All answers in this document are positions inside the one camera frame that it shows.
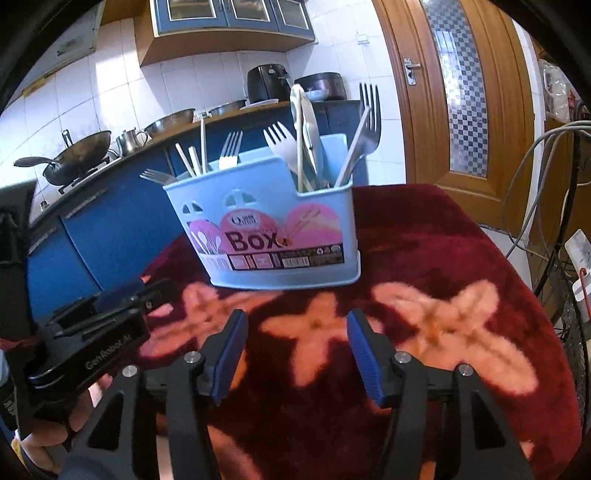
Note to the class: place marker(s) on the blue wooden wall cabinet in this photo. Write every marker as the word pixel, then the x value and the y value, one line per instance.
pixel 231 27

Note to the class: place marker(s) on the dark rice cooker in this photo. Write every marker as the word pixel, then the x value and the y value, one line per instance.
pixel 330 83

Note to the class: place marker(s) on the white bowl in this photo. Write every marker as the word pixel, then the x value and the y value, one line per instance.
pixel 318 96

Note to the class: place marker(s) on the steel kettle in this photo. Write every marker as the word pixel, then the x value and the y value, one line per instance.
pixel 129 143

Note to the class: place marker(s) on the black air fryer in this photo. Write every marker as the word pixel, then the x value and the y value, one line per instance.
pixel 268 83

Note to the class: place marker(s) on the white plastic fork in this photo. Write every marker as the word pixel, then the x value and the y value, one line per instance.
pixel 284 147

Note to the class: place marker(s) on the dark red floral blanket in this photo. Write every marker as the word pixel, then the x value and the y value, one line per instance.
pixel 438 254

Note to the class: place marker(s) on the steel basin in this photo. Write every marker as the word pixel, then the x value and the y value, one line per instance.
pixel 228 108

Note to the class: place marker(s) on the light blue utensil box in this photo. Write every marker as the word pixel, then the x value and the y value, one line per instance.
pixel 258 203

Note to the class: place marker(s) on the wooden door with glass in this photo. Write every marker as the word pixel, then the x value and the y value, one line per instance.
pixel 415 138

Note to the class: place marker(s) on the white power strip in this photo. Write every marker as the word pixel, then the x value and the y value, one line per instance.
pixel 581 267

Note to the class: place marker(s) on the steel table knife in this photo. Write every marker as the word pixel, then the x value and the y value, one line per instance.
pixel 311 134

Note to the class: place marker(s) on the white wall socket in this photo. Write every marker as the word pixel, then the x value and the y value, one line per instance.
pixel 363 38

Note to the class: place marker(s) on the person's left hand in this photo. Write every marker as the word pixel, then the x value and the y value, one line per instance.
pixel 51 438

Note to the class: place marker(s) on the black gas stove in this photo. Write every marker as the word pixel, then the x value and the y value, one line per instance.
pixel 92 177

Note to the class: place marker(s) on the white plate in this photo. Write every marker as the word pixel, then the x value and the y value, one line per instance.
pixel 258 104

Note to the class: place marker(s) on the steel mixing bowl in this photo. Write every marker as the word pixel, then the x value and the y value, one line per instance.
pixel 171 121

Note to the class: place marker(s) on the wooden shelf unit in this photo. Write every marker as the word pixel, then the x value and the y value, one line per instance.
pixel 558 92

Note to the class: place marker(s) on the black wok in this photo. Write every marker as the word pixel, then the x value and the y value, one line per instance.
pixel 78 154

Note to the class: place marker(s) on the blue kitchen base cabinet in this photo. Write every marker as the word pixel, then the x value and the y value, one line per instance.
pixel 115 221

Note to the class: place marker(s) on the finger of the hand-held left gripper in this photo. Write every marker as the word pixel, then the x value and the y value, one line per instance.
pixel 117 297
pixel 157 297

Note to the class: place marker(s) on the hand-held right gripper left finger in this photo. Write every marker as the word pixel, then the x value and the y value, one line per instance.
pixel 228 360

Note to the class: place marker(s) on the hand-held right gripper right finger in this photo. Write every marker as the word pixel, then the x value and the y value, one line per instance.
pixel 367 364

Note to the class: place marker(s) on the grey range hood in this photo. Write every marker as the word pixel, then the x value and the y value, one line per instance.
pixel 64 46

